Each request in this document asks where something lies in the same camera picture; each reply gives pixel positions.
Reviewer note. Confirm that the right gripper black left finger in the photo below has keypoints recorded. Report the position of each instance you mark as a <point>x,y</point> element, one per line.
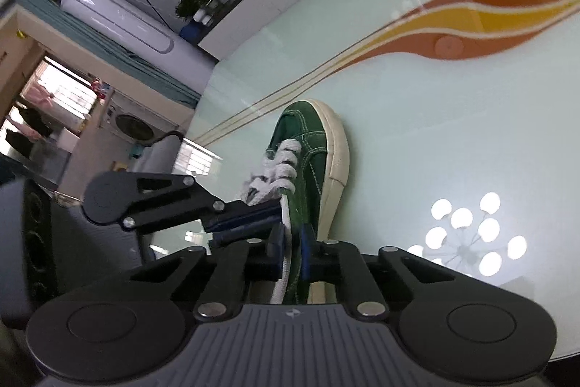
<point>140,319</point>

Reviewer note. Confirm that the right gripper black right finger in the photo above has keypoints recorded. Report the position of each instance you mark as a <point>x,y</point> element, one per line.
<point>443,319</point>

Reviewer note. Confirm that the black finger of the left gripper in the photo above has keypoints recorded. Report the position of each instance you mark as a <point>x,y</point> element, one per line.
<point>261,231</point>
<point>149,202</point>

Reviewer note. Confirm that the white shoelace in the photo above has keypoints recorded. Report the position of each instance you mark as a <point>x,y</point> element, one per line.
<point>275,182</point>

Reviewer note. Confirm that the green canvas sneaker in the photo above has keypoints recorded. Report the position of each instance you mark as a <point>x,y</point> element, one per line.
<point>310,155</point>

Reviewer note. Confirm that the washing machine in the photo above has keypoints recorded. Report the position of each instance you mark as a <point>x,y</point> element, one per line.
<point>133,122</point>

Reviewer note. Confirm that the white standing air conditioner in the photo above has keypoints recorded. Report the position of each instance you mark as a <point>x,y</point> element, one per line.
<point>143,35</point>

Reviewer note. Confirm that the potted plant in white pot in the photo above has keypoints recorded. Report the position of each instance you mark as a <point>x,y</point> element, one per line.
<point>193,10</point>

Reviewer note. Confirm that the teal curtain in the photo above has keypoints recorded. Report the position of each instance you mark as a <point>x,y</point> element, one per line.
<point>111,52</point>

